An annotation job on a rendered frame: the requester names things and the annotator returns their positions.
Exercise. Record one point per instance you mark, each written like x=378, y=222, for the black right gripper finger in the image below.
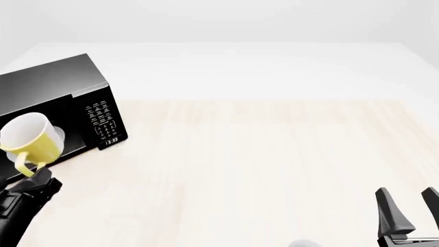
x=391, y=216
x=434, y=203

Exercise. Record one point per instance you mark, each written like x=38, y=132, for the yellow and white mug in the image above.
x=41, y=148

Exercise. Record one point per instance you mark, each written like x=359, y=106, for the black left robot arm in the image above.
x=13, y=221

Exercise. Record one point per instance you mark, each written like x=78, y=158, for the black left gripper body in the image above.
x=43, y=194

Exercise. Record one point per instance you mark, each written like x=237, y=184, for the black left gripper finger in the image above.
x=38, y=178

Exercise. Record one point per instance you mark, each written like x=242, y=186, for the black microwave oven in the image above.
x=51, y=82

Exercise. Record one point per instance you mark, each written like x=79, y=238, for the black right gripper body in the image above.
x=411, y=241

